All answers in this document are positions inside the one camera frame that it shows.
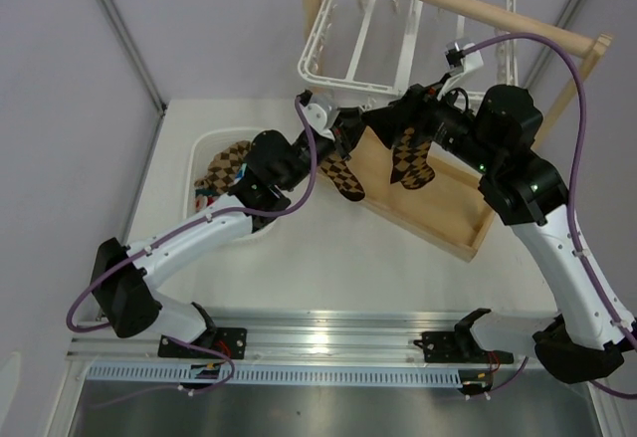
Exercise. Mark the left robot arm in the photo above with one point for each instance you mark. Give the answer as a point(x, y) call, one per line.
point(250, 180)

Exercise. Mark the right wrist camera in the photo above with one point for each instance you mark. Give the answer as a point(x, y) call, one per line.
point(461, 65)

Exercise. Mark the brown checkered sock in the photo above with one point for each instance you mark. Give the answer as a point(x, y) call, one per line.
point(409, 163)
point(334, 167)

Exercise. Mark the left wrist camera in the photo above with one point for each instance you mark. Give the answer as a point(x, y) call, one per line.
point(320, 112)

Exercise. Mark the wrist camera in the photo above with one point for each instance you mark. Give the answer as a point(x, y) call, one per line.
point(320, 112)
point(461, 65)

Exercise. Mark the christmas pattern sock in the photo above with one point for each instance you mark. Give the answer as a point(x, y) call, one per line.
point(204, 198)

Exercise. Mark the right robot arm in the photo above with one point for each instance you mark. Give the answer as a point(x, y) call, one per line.
point(584, 340)

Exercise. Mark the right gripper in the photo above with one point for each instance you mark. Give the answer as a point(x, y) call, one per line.
point(417, 108)

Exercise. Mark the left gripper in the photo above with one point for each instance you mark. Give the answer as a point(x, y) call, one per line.
point(347, 130)

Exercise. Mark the white slotted cable duct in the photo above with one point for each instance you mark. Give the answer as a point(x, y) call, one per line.
point(411, 377)

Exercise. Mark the beige checkered sock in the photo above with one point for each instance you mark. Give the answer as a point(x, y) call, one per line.
point(224, 167)

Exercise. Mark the aluminium mounting rail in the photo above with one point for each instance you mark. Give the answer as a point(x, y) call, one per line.
point(332, 338)

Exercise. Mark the white plastic clip hanger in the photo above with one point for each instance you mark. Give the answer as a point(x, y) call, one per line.
point(370, 51)

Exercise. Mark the wooden hanger rack stand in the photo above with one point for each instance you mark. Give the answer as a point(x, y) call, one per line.
point(448, 212)

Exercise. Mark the white plastic laundry basket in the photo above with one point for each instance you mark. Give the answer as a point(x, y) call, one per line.
point(202, 153)

